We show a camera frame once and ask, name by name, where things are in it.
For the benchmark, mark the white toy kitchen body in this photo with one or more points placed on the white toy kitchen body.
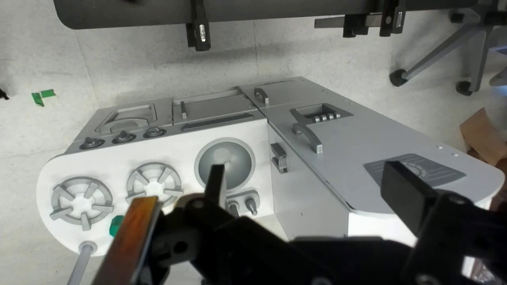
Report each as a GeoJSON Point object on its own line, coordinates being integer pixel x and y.
{"type": "Point", "coordinates": [175, 151]}

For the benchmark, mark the gray toy cabinet door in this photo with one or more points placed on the gray toy cabinet door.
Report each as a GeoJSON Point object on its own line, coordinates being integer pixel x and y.
{"type": "Point", "coordinates": [359, 151]}

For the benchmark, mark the gray side latch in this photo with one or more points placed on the gray side latch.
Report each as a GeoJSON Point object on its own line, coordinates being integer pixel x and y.
{"type": "Point", "coordinates": [280, 157]}

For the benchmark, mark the gray curved faucet spout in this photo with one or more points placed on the gray curved faucet spout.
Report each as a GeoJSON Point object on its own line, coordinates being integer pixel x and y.
{"type": "Point", "coordinates": [186, 199]}

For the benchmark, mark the brown cardboard box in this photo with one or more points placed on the brown cardboard box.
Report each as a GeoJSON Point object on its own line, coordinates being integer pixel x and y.
{"type": "Point", "coordinates": [484, 137]}

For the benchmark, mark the small green toy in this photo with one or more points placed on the small green toy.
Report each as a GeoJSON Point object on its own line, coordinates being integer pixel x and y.
{"type": "Point", "coordinates": [115, 226]}

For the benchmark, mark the dark gray stove knob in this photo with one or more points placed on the dark gray stove knob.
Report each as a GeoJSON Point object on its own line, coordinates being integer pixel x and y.
{"type": "Point", "coordinates": [124, 138]}
{"type": "Point", "coordinates": [93, 143]}
{"type": "Point", "coordinates": [154, 132]}

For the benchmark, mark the flat gray metal bar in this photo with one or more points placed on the flat gray metal bar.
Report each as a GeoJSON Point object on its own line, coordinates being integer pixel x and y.
{"type": "Point", "coordinates": [329, 21]}

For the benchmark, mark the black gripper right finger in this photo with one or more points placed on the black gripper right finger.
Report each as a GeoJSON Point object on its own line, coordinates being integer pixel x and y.
{"type": "Point", "coordinates": [406, 191]}

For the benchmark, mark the dark gray table top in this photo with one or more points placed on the dark gray table top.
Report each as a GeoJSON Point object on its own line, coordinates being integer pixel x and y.
{"type": "Point", "coordinates": [132, 13]}

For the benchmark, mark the metallic gripper left finger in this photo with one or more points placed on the metallic gripper left finger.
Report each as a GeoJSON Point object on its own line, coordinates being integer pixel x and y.
{"type": "Point", "coordinates": [132, 238]}

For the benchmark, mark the gray spoked stove burner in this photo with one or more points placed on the gray spoked stove burner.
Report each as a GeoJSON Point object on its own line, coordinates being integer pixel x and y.
{"type": "Point", "coordinates": [82, 203]}
{"type": "Point", "coordinates": [154, 183]}

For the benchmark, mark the gray cylindrical post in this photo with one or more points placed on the gray cylindrical post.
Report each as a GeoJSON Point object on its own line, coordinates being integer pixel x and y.
{"type": "Point", "coordinates": [80, 262]}

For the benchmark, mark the gray office chair base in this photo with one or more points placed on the gray office chair base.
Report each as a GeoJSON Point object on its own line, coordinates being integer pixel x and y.
{"type": "Point", "coordinates": [449, 42]}

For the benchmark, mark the gray round sink bowl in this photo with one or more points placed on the gray round sink bowl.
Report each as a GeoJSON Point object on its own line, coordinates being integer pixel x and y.
{"type": "Point", "coordinates": [224, 162]}

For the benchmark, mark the green tape piece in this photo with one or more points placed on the green tape piece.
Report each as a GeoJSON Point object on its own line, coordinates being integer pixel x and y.
{"type": "Point", "coordinates": [42, 97]}

